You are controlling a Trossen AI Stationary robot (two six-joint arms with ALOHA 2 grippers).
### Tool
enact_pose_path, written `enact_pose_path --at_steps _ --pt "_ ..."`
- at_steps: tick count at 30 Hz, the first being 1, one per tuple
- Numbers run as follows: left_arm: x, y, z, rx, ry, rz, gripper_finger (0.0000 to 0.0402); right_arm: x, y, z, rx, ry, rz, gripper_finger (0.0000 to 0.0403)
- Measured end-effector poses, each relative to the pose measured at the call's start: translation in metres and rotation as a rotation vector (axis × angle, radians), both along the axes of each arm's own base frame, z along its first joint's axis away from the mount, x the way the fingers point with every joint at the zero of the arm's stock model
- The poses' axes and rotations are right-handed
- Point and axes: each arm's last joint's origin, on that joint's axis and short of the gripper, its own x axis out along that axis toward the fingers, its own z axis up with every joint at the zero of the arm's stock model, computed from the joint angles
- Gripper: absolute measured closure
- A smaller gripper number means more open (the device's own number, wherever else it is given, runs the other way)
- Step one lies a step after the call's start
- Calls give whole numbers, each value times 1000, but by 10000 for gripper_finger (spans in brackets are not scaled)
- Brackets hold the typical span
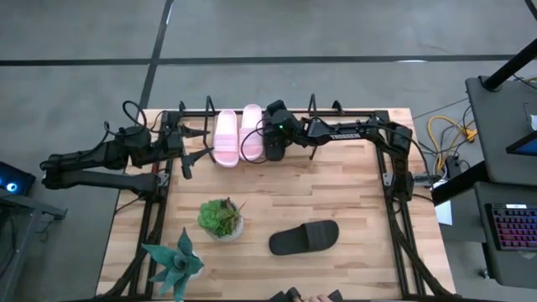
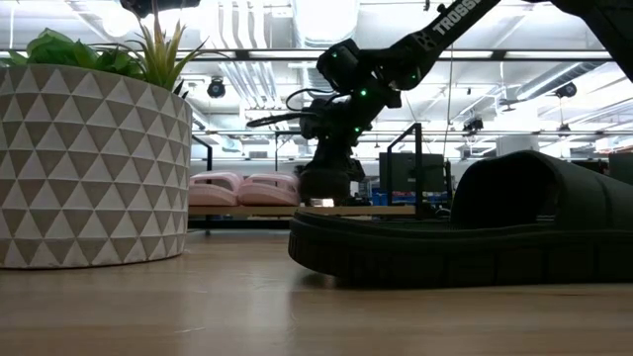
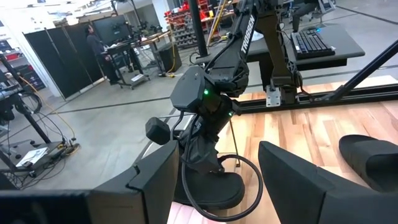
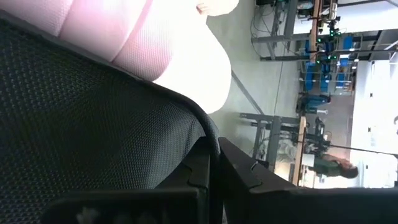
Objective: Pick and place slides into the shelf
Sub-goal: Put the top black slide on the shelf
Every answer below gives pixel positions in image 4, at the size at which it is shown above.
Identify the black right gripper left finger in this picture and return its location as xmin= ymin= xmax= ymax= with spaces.
xmin=40 ymin=136 xmax=215 ymax=224

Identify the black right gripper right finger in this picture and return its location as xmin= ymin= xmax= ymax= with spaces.
xmin=219 ymin=136 xmax=398 ymax=224

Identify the black slide sandal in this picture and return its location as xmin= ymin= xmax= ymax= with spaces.
xmin=0 ymin=9 xmax=222 ymax=224

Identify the pink slide sandal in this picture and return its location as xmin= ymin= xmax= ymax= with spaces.
xmin=0 ymin=0 xmax=233 ymax=114

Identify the wooden background table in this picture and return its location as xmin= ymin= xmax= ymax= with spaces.
xmin=309 ymin=0 xmax=322 ymax=62
xmin=292 ymin=116 xmax=308 ymax=187

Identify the seated person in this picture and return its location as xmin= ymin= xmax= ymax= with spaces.
xmin=312 ymin=154 xmax=359 ymax=180

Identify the standing person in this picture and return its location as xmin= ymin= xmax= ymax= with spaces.
xmin=297 ymin=93 xmax=331 ymax=113

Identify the blue storage bin rack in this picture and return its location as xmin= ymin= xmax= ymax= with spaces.
xmin=303 ymin=36 xmax=355 ymax=93

